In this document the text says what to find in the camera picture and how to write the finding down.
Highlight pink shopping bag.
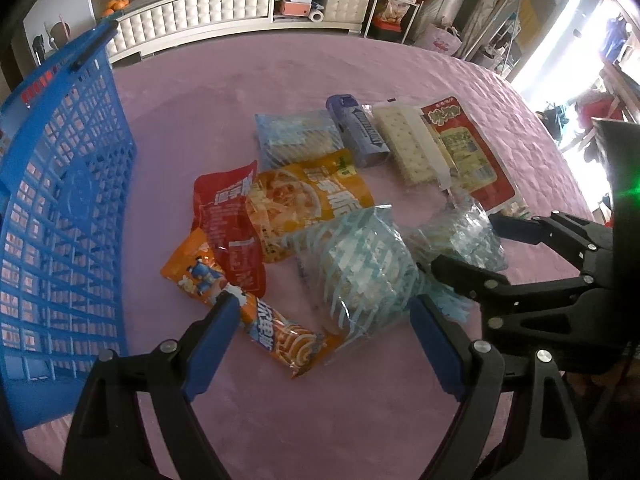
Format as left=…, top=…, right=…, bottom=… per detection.
left=414, top=21, right=462, bottom=55

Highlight red framed biscuit packet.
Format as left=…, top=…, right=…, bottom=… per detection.
left=421, top=96, right=516, bottom=212

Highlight yellow chips snack packet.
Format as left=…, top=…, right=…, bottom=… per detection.
left=246, top=148, right=374, bottom=263

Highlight oranges on plate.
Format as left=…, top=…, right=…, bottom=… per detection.
left=102, top=0, right=129, bottom=18

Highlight small blue striped bag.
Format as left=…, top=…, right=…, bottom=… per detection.
left=400, top=191, right=508, bottom=272

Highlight clear cracker pack white band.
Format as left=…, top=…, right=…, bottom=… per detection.
left=371, top=102, right=454, bottom=190

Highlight white tufted tv cabinet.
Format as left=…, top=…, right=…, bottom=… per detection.
left=106, top=0, right=369, bottom=63

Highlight light blue cracker packet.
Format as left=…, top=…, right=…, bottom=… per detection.
left=255, top=110, right=344, bottom=170

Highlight orange noodle snack packet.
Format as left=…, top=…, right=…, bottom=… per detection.
left=160, top=229, right=341, bottom=377

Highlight dark blue gum packet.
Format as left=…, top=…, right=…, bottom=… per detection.
left=326, top=94, right=390, bottom=168

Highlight blue striped cookie bag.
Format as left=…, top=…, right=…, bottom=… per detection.
left=282, top=204, right=471, bottom=349

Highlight red snack packet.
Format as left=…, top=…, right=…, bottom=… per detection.
left=192, top=160, right=266, bottom=298

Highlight blue plastic basket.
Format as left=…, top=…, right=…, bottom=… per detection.
left=1, top=21, right=137, bottom=431

